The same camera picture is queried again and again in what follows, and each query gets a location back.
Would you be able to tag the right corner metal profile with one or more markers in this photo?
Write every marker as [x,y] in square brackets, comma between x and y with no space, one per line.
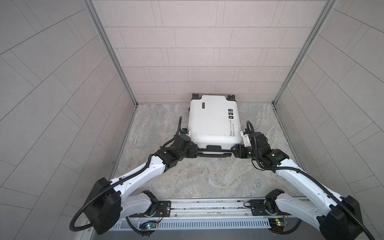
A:
[323,16]

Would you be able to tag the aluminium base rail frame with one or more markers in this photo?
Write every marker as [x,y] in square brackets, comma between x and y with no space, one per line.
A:
[207,214]

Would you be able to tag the corner metal profile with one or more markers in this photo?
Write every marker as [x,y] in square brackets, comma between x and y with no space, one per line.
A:
[323,16]
[107,44]

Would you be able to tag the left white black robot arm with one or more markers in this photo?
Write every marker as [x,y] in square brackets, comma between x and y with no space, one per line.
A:
[110,200]

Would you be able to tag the left corner metal profile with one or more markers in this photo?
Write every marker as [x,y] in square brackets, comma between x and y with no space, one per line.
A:
[107,44]

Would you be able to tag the left circuit board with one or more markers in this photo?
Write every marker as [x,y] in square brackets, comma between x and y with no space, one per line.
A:
[148,225]

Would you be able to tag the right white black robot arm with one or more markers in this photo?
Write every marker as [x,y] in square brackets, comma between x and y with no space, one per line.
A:
[335,216]

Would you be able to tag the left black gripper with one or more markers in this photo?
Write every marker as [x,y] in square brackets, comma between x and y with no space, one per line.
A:
[192,151]

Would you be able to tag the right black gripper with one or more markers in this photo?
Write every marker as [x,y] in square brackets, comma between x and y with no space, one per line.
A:
[241,147]

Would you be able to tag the right circuit board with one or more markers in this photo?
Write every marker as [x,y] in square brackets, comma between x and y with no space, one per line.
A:
[277,225]

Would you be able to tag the white suitcase with black lining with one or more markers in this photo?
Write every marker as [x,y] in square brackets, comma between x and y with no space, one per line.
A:
[214,125]

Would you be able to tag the circuit board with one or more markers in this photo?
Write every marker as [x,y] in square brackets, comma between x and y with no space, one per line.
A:
[148,225]
[277,225]

